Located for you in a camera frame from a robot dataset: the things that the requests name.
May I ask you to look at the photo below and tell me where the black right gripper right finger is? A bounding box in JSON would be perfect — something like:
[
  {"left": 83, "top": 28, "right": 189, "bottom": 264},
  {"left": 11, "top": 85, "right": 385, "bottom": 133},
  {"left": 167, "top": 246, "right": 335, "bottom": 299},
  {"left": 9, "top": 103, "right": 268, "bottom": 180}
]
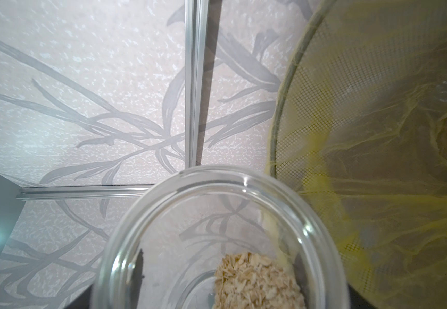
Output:
[{"left": 348, "top": 285, "right": 376, "bottom": 309}]

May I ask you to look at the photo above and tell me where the yellow plastic bin liner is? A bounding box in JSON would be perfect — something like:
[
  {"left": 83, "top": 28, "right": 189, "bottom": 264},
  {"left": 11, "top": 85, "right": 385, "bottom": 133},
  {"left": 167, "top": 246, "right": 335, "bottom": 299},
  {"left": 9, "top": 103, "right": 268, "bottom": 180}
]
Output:
[{"left": 265, "top": 0, "right": 447, "bottom": 309}]

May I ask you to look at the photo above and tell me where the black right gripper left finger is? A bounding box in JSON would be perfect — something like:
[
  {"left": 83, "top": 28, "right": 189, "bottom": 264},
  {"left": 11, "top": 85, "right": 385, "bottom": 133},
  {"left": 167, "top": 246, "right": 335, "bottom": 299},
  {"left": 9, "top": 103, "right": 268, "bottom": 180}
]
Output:
[{"left": 65, "top": 285, "right": 93, "bottom": 309}]

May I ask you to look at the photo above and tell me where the brown-lidded oatmeal jar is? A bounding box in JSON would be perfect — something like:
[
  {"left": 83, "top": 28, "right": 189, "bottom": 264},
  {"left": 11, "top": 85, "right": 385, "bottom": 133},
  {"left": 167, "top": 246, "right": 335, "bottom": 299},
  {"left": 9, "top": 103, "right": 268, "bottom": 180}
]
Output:
[{"left": 90, "top": 166, "right": 351, "bottom": 308}]

